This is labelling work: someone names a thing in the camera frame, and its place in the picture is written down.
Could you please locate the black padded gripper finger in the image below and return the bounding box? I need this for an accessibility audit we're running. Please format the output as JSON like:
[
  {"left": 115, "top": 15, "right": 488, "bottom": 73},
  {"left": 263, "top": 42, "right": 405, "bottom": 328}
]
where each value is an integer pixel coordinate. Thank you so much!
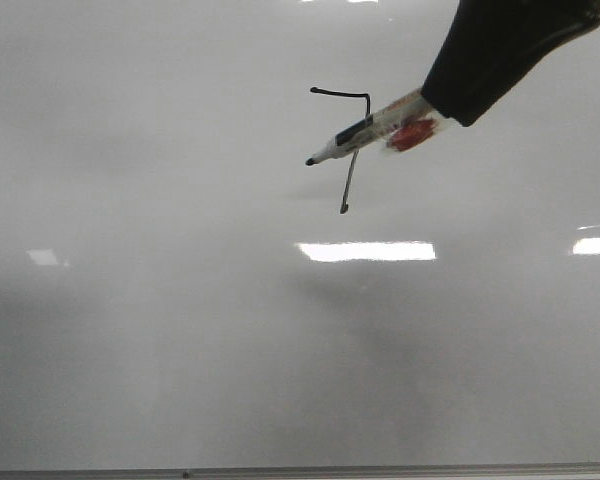
[{"left": 421, "top": 0, "right": 600, "bottom": 127}]

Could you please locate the black whiteboard marker with tape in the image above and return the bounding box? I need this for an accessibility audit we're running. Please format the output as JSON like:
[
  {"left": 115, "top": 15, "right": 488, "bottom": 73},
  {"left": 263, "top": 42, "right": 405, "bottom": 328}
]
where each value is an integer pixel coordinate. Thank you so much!
[{"left": 306, "top": 89, "right": 454, "bottom": 166}]

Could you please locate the white whiteboard with metal frame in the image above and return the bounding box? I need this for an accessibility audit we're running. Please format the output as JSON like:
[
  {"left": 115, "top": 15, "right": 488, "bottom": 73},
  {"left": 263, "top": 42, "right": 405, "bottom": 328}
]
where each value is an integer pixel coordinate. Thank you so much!
[{"left": 0, "top": 1, "right": 600, "bottom": 470}]

